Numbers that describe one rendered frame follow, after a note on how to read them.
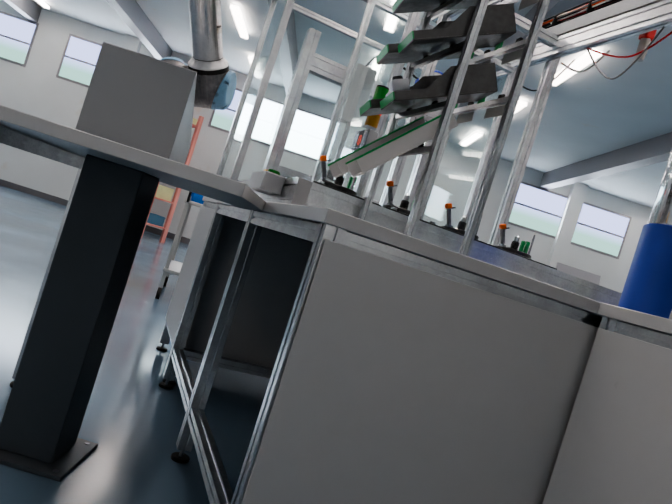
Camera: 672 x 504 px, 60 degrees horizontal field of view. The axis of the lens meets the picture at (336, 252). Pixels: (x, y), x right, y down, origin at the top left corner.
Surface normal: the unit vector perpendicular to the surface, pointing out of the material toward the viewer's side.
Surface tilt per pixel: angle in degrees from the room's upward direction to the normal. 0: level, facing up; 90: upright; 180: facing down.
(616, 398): 90
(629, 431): 90
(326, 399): 90
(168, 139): 90
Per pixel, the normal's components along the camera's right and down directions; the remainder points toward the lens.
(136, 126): 0.04, 0.01
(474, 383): 0.33, 0.11
